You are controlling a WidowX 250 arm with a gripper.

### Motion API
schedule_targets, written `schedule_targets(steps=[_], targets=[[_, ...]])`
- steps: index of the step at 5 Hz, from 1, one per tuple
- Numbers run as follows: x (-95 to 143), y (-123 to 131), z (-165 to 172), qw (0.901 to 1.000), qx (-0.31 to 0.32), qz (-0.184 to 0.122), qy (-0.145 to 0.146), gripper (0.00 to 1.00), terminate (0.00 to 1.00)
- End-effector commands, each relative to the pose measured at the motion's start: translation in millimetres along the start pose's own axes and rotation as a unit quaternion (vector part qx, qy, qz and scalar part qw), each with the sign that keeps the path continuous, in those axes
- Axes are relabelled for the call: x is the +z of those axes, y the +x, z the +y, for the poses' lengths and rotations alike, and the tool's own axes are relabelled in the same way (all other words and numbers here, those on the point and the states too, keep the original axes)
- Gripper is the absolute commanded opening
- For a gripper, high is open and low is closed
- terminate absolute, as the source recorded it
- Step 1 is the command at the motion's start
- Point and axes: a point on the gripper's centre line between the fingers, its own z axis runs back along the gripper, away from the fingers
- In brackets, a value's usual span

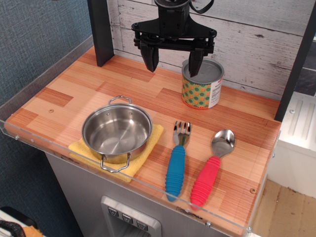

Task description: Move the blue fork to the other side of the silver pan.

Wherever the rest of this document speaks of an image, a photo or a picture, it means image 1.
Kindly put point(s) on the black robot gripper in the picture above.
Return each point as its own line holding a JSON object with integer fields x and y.
{"x": 174, "y": 29}

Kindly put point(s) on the blue handled metal fork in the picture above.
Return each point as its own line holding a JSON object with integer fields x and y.
{"x": 175, "y": 172}

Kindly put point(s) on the patterned toy tin can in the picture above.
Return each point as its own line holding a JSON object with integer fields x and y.
{"x": 203, "y": 90}

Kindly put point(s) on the stainless steel pot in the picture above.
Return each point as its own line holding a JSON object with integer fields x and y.
{"x": 118, "y": 131}

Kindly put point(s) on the yellow cloth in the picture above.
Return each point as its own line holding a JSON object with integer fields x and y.
{"x": 80, "y": 151}

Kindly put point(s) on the grey toy dispenser panel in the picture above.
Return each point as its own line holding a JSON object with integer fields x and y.
{"x": 124, "y": 221}

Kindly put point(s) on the orange object bottom left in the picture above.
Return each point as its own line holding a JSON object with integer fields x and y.
{"x": 31, "y": 231}

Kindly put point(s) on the dark grey left post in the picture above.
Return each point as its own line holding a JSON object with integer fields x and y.
{"x": 101, "y": 30}

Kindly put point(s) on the dark grey post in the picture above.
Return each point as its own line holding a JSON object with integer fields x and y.
{"x": 297, "y": 66}
{"x": 101, "y": 30}

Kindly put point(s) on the red handled metal spoon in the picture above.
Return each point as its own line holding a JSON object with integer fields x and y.
{"x": 222, "y": 144}

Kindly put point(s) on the dark grey right post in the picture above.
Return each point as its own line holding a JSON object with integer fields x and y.
{"x": 297, "y": 66}

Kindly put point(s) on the clear acrylic guard rail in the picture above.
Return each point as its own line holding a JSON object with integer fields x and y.
{"x": 52, "y": 118}

